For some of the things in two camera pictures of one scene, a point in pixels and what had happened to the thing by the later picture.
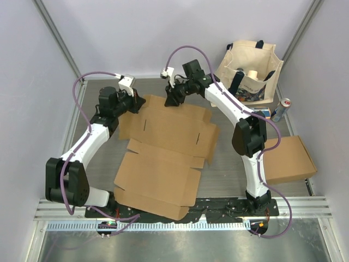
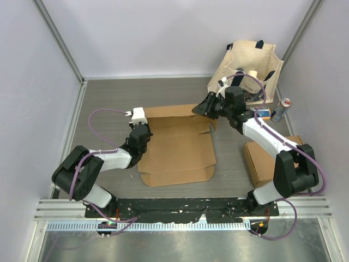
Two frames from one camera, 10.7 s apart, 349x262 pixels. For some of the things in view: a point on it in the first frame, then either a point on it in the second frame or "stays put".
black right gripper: (172, 99) -> (204, 108)
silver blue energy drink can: (281, 109) stays put
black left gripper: (136, 101) -> (149, 133)
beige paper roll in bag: (253, 73) stays put
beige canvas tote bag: (250, 70) stays put
